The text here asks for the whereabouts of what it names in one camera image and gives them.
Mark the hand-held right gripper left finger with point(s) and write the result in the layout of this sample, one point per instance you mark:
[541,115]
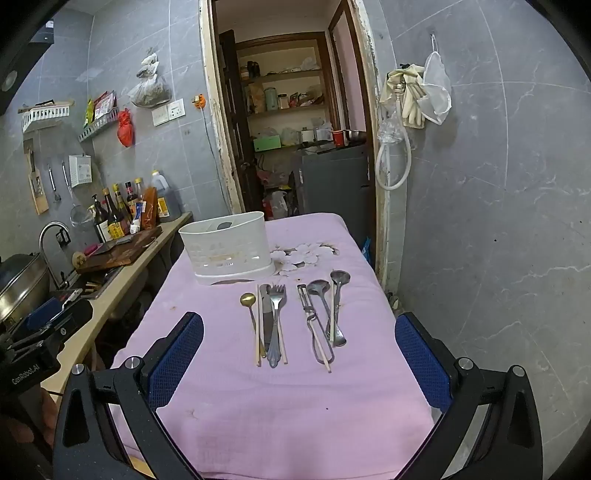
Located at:
[178,355]

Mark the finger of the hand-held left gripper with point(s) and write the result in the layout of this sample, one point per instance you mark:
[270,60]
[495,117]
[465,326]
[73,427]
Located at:
[69,318]

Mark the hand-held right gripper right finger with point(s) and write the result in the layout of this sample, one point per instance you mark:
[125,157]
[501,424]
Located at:
[422,364]

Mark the gold spoon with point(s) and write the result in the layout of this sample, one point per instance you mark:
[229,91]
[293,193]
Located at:
[247,299]

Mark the steel table knife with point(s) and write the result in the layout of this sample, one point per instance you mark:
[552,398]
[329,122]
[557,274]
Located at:
[267,323]

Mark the steel fork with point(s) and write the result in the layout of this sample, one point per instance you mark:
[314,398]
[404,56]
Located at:
[277,295]

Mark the white plastic utensil holder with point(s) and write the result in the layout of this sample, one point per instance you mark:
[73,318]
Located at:
[226,249]

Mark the steel spoon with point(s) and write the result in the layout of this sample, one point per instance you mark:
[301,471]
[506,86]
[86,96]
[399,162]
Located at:
[340,277]
[318,287]

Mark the steel peeler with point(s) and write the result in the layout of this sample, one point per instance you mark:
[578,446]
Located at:
[302,300]

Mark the steel pot with lid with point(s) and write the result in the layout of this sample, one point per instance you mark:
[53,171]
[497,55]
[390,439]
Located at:
[21,286]

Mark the wooden cutting board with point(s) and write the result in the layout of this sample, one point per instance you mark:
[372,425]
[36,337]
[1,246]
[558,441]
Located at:
[124,251]

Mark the steel faucet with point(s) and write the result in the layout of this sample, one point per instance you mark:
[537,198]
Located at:
[46,230]

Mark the dark sauce bottle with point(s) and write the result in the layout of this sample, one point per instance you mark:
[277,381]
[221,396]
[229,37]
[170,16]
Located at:
[99,221]

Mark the hanging steel skimmer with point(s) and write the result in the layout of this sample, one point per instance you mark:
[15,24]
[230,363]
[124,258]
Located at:
[82,216]

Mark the pink floral cloth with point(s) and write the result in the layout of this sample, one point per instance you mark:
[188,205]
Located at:
[286,415]

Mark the hanging wooden board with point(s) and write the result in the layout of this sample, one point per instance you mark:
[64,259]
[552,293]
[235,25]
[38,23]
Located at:
[39,196]

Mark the hanging steel utensil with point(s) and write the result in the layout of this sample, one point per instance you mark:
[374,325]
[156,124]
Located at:
[53,184]

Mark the brown paper packet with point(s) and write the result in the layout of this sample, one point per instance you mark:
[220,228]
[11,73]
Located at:
[150,207]

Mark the red cap sauce bottle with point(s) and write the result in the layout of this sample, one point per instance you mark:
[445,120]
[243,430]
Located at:
[130,194]

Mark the large dark oil jug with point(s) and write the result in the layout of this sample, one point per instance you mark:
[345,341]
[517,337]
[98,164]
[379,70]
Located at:
[164,196]

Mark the white plastic jug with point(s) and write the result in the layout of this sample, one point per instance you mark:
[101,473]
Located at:
[279,205]

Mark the red plastic bag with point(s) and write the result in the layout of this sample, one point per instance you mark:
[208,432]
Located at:
[125,129]

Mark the grey cabinet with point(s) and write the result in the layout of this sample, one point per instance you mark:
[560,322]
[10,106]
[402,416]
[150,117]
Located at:
[332,184]

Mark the yellow green packet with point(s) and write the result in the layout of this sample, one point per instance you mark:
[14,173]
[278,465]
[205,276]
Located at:
[89,113]

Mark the red snack packet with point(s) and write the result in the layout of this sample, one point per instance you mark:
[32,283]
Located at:
[104,105]

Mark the green box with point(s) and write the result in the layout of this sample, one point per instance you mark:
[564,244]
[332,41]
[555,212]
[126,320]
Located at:
[267,144]

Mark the steel bowl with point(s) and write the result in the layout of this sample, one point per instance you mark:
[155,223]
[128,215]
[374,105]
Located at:
[354,135]

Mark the red cup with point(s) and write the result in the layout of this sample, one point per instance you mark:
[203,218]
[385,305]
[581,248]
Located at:
[339,138]

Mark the clear bag of dried goods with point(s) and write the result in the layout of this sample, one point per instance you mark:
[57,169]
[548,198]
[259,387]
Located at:
[150,90]

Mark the cream rubber gloves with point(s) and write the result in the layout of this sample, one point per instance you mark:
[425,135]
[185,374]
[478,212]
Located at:
[413,99]

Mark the white mesh bag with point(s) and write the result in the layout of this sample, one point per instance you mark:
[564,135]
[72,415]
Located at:
[436,87]

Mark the wooden shelf unit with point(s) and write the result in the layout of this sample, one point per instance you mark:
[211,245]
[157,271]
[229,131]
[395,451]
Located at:
[286,74]

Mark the white wall box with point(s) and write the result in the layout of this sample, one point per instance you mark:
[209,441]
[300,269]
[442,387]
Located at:
[82,170]

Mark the grey wall rack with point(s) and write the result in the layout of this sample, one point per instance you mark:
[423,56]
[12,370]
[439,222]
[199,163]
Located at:
[99,127]

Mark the white wall rack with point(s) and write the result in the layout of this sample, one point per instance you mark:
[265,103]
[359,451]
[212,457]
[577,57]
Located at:
[46,115]

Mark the white wall socket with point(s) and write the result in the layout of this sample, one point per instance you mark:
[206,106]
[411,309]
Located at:
[168,112]

